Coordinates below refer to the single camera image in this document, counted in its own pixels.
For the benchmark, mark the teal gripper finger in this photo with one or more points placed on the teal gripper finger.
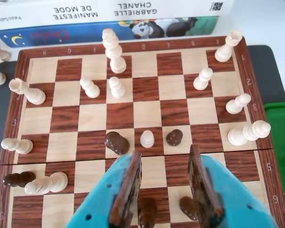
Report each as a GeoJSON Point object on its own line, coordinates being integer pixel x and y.
{"type": "Point", "coordinates": [97, 197]}
{"type": "Point", "coordinates": [230, 204]}

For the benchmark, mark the white wooden bishop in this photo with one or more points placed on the white wooden bishop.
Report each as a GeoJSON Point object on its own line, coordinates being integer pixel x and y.
{"type": "Point", "coordinates": [50, 184]}
{"type": "Point", "coordinates": [1, 51]}

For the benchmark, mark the wooden chess board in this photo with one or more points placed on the wooden chess board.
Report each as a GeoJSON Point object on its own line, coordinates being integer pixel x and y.
{"type": "Point", "coordinates": [147, 114]}

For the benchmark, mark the dark wooden pawn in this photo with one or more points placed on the dark wooden pawn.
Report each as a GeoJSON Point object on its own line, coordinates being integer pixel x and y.
{"type": "Point", "coordinates": [187, 207]}
{"type": "Point", "coordinates": [16, 178]}
{"type": "Point", "coordinates": [174, 137]}

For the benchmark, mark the white wooden pawn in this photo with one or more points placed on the white wooden pawn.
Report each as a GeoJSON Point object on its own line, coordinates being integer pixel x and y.
{"type": "Point", "coordinates": [116, 89]}
{"type": "Point", "coordinates": [91, 89]}
{"type": "Point", "coordinates": [202, 79]}
{"type": "Point", "coordinates": [19, 145]}
{"type": "Point", "coordinates": [236, 104]}
{"type": "Point", "coordinates": [147, 140]}

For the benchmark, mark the green plastic container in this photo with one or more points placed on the green plastic container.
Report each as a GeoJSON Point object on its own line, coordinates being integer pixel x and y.
{"type": "Point", "coordinates": [280, 133]}

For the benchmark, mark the white wooden rook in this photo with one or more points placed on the white wooden rook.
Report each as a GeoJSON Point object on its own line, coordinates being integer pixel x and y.
{"type": "Point", "coordinates": [33, 93]}
{"type": "Point", "coordinates": [225, 51]}

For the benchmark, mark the dark grey mat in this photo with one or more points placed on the dark grey mat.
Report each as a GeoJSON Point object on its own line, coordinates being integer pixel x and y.
{"type": "Point", "coordinates": [263, 71]}

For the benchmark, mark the white wooden king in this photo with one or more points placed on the white wooden king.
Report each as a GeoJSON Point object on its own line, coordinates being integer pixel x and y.
{"type": "Point", "coordinates": [115, 54]}

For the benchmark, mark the blue panda picture book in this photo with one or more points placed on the blue panda picture book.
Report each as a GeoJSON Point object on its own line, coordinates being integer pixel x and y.
{"type": "Point", "coordinates": [85, 33]}

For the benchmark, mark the white Gabrielle Chanel book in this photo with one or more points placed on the white Gabrielle Chanel book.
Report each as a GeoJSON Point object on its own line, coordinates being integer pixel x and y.
{"type": "Point", "coordinates": [185, 8]}

